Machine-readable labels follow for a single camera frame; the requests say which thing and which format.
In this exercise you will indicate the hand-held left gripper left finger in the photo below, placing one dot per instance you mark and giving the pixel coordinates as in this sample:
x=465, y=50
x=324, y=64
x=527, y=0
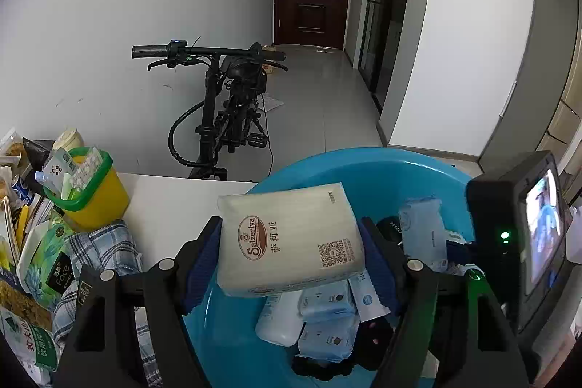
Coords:
x=204, y=265

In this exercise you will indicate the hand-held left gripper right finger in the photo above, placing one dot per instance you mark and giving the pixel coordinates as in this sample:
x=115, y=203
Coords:
x=379, y=274

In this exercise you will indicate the black cosmetics box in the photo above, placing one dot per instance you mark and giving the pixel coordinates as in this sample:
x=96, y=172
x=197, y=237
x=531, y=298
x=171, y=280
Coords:
x=391, y=229

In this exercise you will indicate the beige tissue pack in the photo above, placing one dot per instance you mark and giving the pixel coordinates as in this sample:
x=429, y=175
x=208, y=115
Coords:
x=282, y=242

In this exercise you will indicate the blue plastic basin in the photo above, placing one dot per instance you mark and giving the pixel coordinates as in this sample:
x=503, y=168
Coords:
x=318, y=174

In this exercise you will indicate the white round desktop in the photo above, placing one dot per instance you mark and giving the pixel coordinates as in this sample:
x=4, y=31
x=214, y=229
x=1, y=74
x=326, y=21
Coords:
x=172, y=206

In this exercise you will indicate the light blue wipes pack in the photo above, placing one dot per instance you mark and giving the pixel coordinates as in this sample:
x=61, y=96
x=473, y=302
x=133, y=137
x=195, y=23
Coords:
x=423, y=229

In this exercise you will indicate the white plastic bottle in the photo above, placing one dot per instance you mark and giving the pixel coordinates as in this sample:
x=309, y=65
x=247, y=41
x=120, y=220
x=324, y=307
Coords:
x=277, y=320

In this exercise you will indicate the blue plaid shirt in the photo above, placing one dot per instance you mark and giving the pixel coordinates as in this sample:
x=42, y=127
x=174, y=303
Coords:
x=109, y=247

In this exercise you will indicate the yellow plastic bin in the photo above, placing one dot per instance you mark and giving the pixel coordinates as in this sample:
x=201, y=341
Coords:
x=100, y=201

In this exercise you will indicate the tall grey gold fridge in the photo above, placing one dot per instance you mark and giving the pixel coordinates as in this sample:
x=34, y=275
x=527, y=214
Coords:
x=532, y=74

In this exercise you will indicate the clear sachet strip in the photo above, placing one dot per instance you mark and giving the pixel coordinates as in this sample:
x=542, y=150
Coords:
x=88, y=170

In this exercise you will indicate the black bicycle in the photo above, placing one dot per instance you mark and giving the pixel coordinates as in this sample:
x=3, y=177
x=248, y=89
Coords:
x=211, y=106

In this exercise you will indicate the green tissue pack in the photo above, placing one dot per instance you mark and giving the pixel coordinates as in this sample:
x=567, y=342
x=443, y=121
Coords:
x=43, y=265

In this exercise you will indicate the white spouted pouch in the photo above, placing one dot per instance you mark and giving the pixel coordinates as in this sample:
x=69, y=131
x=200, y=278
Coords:
x=57, y=172

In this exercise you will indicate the white paper sheet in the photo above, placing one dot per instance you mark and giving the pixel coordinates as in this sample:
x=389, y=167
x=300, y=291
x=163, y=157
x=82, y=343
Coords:
x=272, y=103

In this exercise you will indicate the beige lidded cup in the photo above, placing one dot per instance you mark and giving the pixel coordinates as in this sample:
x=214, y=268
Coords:
x=68, y=139

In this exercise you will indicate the yellow snack packet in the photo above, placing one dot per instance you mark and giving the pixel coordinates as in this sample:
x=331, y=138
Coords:
x=18, y=297

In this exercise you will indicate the clear water bottle green label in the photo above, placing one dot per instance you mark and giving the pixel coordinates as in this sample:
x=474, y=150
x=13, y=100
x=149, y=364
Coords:
x=27, y=342

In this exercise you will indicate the dark snack bag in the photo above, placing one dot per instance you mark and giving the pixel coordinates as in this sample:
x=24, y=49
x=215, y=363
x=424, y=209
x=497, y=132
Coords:
x=36, y=151

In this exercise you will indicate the brown cardboard box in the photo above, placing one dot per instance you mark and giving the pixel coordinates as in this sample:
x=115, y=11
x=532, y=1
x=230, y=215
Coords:
x=273, y=54

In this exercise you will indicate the cookie snack bag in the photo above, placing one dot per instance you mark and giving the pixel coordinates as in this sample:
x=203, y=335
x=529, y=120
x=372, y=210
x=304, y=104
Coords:
x=13, y=149

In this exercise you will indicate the black framed glass door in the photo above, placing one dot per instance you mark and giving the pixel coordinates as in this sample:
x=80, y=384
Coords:
x=386, y=6

